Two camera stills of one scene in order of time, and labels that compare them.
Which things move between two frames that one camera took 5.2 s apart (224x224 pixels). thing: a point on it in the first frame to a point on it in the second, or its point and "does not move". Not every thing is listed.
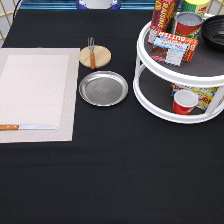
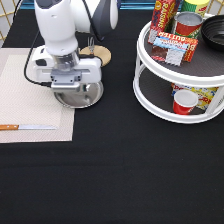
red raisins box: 161,16 does not move
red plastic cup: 184,100 does not move
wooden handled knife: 11,127 does not move
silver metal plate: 103,88 to 87,94
